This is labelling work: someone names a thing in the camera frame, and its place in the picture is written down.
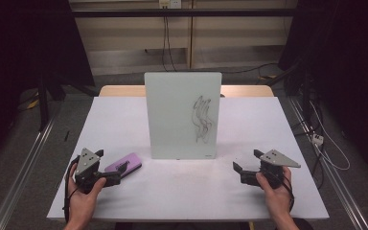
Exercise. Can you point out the person's left hand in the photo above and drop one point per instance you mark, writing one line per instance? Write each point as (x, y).
(81, 204)

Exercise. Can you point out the black metal stand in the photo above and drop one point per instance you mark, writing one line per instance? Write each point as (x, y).
(43, 105)

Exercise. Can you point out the black horizontal bar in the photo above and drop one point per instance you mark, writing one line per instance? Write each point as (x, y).
(124, 12)

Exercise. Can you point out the small glass whiteboard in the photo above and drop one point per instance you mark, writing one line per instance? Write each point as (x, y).
(172, 118)

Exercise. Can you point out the white table sheet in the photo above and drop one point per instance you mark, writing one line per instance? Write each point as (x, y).
(118, 127)

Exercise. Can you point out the black pen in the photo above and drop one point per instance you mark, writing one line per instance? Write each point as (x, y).
(66, 135)

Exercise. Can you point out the white wall socket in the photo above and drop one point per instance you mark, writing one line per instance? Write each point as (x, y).
(170, 3)

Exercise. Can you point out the white power strip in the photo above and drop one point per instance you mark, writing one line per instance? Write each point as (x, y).
(317, 139)

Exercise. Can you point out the black curtain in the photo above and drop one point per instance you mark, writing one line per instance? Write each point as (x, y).
(19, 57)
(348, 64)

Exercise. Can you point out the metal floor rail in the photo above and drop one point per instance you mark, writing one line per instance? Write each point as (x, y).
(25, 163)
(332, 179)

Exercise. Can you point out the wooden table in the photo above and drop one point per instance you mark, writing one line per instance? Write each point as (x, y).
(121, 91)

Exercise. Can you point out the purple whiteboard eraser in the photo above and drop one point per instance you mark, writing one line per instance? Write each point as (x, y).
(134, 162)

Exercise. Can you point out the person's right hand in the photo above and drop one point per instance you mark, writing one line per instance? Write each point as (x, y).
(278, 199)

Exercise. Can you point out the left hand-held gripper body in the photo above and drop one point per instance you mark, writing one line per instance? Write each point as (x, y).
(87, 163)

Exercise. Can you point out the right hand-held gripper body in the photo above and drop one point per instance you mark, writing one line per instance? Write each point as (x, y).
(273, 174)

